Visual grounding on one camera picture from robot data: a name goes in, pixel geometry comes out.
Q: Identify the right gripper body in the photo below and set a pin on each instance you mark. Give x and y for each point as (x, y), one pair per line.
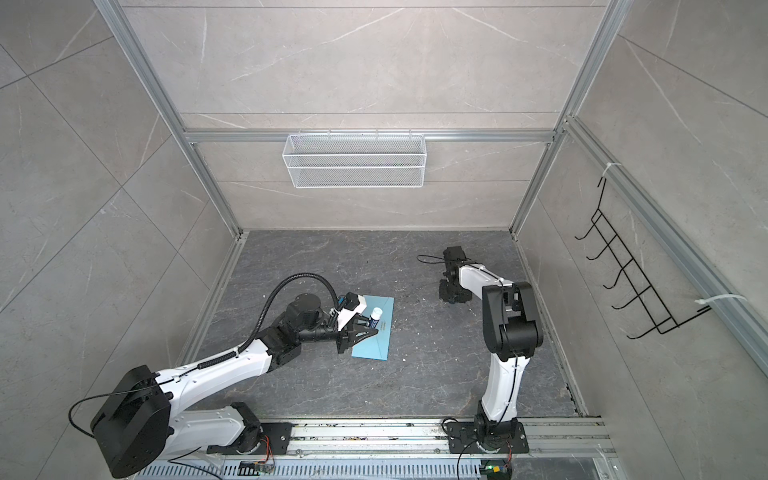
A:
(453, 293)

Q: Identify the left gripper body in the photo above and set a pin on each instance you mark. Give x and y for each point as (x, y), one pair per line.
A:
(344, 337)

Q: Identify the glue stick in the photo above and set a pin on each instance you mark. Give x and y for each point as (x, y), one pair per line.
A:
(375, 317)

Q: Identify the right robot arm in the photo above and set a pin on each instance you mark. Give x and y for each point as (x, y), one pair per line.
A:
(511, 334)

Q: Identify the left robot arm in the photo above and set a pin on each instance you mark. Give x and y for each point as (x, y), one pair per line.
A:
(147, 414)

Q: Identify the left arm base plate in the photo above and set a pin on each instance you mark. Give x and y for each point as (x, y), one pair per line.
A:
(273, 435)

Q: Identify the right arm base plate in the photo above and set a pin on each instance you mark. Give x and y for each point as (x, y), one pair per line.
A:
(478, 438)

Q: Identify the white wire mesh basket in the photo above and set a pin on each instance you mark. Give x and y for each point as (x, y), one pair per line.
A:
(335, 160)

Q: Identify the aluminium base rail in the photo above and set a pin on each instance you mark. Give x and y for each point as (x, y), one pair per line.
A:
(560, 448)

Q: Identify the black wire hook rack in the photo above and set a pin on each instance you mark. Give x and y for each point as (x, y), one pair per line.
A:
(630, 273)

